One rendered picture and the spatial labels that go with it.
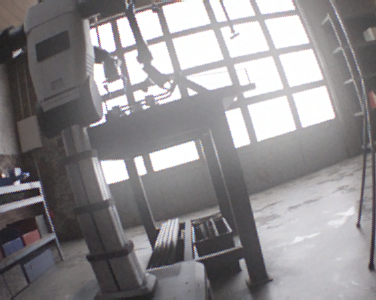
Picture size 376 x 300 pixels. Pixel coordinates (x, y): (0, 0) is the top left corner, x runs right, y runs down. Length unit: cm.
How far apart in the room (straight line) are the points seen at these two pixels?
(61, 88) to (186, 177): 382
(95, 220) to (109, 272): 18
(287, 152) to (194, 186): 126
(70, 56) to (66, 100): 14
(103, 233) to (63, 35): 64
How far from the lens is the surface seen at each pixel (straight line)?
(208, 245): 197
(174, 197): 490
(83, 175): 118
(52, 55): 123
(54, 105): 118
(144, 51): 195
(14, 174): 314
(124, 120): 155
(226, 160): 163
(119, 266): 118
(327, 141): 524
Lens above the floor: 65
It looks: 1 degrees up
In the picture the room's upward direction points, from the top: 16 degrees counter-clockwise
